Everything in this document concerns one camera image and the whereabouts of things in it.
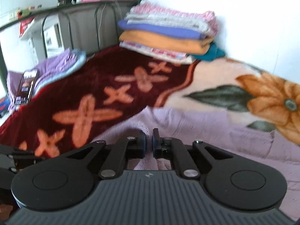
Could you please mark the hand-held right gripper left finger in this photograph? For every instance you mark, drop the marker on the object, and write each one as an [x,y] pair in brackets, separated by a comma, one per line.
[143,145]

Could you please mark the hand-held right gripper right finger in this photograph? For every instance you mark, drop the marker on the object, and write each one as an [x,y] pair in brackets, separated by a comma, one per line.
[155,143]

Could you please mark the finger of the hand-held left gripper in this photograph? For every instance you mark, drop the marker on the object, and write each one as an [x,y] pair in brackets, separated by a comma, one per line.
[23,160]

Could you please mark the lilac knit cardigan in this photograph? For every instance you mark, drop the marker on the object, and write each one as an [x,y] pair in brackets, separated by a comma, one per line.
[199,133]

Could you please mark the blue red packet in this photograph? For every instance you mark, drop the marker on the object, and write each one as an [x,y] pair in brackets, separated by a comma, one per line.
[3,105]

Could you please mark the black product box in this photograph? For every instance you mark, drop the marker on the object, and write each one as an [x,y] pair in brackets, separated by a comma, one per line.
[27,86]

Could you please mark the floral plush blanket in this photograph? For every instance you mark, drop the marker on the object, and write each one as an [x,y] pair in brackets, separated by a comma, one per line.
[93,79]

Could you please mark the printed pink folded cloth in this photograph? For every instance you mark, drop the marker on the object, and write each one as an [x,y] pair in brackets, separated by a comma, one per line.
[159,51]

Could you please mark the lilac folded knit cloth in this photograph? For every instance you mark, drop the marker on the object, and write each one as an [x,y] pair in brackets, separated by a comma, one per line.
[54,65]

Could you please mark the orange folded cloth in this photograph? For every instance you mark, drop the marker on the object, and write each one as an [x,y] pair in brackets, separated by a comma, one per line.
[164,41]

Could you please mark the teal cloth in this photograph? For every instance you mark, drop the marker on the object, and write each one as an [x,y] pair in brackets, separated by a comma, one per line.
[211,52]

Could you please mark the light blue folded cloth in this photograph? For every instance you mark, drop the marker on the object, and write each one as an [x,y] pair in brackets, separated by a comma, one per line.
[78,61]

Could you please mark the purple folded cloth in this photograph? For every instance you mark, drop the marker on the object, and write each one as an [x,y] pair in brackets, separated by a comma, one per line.
[159,31]

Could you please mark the grey folded cloth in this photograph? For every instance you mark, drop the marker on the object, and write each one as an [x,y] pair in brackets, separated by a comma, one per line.
[164,21]

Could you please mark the white cabinet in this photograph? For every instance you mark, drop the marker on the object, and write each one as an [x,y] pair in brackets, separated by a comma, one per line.
[50,39]

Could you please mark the metal bed headboard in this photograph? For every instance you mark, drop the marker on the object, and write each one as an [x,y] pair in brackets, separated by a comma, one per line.
[82,28]

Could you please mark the pink knit folded cloth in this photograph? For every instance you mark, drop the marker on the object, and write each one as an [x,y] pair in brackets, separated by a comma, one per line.
[211,21]

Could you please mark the red cloth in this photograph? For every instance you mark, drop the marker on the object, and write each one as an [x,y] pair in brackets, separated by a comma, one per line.
[25,25]

